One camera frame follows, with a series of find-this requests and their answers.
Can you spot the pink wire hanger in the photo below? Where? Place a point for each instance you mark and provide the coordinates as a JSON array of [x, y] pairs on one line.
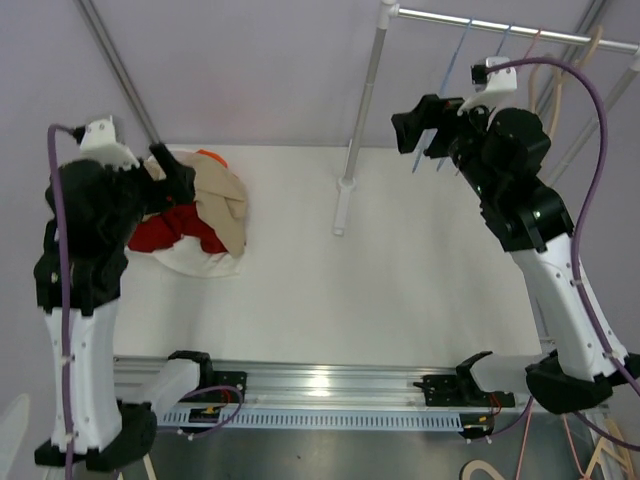
[[533, 44]]

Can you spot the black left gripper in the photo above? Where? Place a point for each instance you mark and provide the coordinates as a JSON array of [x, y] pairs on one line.
[[176, 188]]

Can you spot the white t-shirt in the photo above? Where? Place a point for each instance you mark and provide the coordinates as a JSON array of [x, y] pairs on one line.
[[186, 257]]

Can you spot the orange t-shirt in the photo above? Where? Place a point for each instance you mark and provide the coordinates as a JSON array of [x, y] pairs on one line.
[[214, 156]]

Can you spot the beige plastic hanger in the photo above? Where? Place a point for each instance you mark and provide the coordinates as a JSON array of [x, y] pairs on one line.
[[558, 79]]

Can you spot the silver clothes rack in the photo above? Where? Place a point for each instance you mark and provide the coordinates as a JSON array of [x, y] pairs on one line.
[[389, 10]]

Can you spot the white slotted cable duct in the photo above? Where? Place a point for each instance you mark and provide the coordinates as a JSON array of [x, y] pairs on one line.
[[259, 418]]

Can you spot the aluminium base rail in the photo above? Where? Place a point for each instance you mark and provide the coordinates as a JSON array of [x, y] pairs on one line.
[[333, 387]]

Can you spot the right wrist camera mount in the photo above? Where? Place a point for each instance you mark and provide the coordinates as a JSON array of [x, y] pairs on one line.
[[492, 82]]

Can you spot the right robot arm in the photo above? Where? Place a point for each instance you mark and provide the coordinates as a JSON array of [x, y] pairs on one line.
[[500, 155]]

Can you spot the beige t-shirt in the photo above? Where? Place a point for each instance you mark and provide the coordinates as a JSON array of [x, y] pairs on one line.
[[221, 200]]

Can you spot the beige hanger bottom right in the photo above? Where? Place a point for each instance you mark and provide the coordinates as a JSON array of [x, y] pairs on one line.
[[609, 446]]

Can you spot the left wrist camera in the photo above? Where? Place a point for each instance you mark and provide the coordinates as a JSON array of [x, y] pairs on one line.
[[103, 142]]

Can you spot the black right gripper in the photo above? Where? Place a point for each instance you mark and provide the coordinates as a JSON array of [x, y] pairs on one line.
[[432, 113]]

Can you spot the beige hanger on floor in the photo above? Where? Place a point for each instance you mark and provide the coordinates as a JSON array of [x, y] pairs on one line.
[[149, 468]]

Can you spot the dark red t-shirt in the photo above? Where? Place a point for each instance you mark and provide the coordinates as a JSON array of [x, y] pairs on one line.
[[162, 231]]

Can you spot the pink hanger on floor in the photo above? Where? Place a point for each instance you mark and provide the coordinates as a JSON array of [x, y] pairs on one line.
[[547, 449]]

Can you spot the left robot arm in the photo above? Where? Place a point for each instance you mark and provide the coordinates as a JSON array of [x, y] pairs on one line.
[[96, 209]]

